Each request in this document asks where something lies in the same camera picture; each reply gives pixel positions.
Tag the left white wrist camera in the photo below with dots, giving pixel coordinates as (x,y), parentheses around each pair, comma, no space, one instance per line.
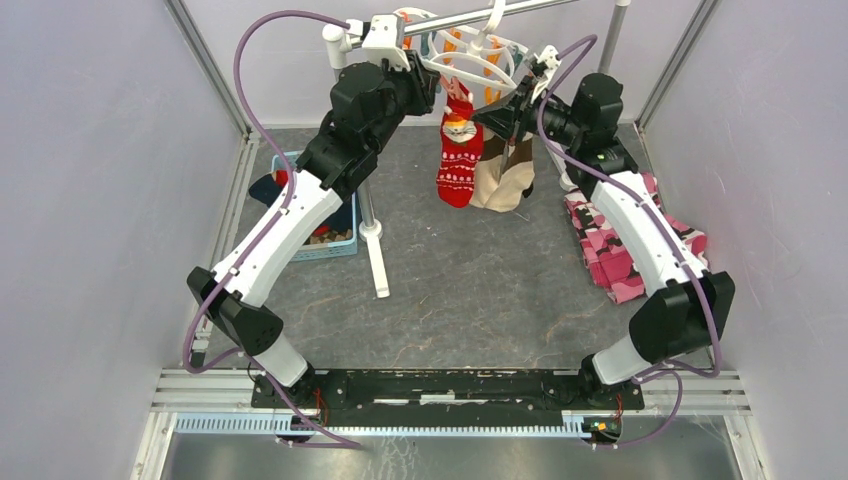
(381,39)

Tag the pink camouflage bag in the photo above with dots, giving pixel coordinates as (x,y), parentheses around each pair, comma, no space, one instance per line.
(605,257)

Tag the navy blue sock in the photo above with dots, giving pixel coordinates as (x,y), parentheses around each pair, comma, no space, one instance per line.
(268,188)

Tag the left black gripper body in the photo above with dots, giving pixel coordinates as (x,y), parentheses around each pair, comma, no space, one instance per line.
(411,89)

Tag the white clip hanger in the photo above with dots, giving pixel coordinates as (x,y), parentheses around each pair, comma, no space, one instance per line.
(470,60)

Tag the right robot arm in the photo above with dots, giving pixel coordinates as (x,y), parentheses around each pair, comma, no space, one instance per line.
(687,306)

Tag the red sock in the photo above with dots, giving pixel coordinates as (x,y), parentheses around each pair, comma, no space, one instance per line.
(461,148)

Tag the light blue plastic basket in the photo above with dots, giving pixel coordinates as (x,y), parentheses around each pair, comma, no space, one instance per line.
(334,237)

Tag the orange clothespin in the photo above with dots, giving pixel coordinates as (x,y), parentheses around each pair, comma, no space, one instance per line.
(491,95)
(493,56)
(452,43)

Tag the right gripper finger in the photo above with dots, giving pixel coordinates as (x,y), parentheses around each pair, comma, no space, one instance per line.
(504,110)
(506,131)

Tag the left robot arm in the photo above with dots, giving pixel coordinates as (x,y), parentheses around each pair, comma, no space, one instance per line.
(368,103)

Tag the pink clothespin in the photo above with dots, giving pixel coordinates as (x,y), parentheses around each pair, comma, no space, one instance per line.
(455,90)

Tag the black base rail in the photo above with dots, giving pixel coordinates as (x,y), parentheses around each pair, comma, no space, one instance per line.
(458,398)

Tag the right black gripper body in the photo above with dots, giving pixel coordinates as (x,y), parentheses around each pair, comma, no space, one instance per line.
(558,124)

